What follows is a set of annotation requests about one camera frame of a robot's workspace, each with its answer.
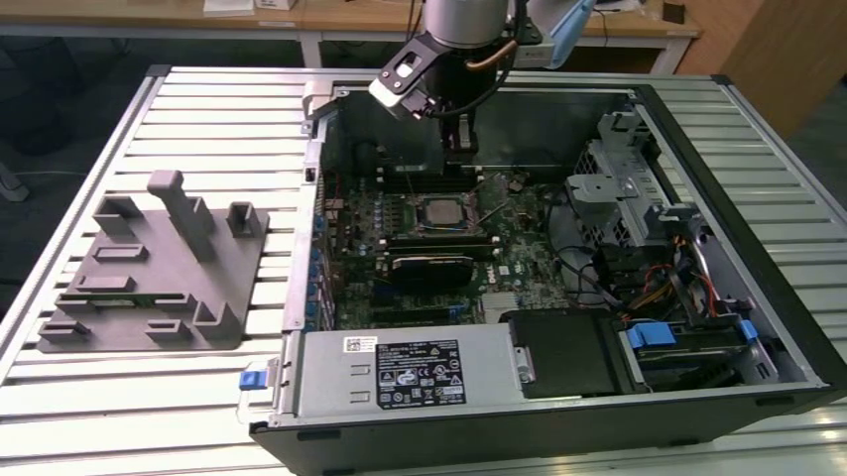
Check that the silver metal drive cage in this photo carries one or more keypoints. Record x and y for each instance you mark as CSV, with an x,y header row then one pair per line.
x,y
625,163

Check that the black graphics card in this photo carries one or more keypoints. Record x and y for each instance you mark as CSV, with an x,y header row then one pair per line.
x,y
429,273

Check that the green RAM stick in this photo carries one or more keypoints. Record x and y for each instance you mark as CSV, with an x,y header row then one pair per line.
x,y
125,300

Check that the small dark box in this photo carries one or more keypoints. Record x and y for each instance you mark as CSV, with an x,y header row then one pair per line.
x,y
673,12

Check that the black plastic drive cover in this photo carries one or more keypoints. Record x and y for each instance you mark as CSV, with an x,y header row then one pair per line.
x,y
568,352

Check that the thin metal locking lever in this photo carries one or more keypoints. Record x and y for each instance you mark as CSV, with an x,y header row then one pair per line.
x,y
493,211
411,184

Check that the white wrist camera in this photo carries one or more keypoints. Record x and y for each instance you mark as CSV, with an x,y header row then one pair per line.
x,y
389,99

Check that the white cardboard box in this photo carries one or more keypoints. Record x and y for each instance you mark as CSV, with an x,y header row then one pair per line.
x,y
274,4
228,6

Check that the silver CPU green edge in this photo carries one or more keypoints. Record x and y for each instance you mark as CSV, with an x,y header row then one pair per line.
x,y
443,209

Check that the black open PC case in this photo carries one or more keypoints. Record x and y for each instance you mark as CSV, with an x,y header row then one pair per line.
x,y
463,446

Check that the wooden desk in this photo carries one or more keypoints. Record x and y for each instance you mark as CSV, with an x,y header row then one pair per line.
x,y
132,20

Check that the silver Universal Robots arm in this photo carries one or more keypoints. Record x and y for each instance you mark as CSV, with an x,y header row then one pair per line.
x,y
463,22

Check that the grey metal leg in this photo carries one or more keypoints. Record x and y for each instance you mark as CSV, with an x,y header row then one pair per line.
x,y
13,186

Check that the grey parts rack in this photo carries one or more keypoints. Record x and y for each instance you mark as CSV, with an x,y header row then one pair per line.
x,y
172,248

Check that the hard disk in blue carrier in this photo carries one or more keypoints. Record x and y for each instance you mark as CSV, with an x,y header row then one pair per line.
x,y
651,337

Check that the round coin battery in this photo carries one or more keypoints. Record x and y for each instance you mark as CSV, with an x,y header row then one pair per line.
x,y
516,182

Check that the wooden cabinet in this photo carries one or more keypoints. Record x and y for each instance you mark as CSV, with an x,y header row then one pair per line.
x,y
787,59

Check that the CPU socket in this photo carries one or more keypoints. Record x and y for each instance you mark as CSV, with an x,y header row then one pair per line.
x,y
429,229

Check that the blue case latch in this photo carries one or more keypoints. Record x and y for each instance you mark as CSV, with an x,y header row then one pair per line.
x,y
250,381

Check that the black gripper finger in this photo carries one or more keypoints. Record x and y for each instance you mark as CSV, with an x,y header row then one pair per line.
x,y
459,141

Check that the green motherboard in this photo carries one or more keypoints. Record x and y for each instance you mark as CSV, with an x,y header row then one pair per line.
x,y
523,233

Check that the silver power supply unit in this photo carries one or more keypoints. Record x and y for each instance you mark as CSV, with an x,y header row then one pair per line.
x,y
330,377

